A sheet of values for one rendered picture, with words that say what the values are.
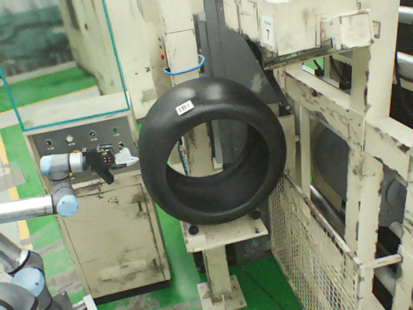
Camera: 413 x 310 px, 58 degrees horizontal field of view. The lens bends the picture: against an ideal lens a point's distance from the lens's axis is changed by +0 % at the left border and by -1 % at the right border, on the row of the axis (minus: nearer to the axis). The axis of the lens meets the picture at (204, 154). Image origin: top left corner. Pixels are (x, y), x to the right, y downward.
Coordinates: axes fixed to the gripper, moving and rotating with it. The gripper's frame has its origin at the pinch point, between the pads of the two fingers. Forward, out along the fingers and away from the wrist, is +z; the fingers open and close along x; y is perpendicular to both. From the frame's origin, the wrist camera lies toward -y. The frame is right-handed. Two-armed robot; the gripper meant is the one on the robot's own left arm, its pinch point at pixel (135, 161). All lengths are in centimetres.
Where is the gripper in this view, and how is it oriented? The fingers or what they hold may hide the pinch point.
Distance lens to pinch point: 153.3
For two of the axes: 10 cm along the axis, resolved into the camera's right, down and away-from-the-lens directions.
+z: 9.8, -1.0, 1.7
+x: -2.0, -4.3, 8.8
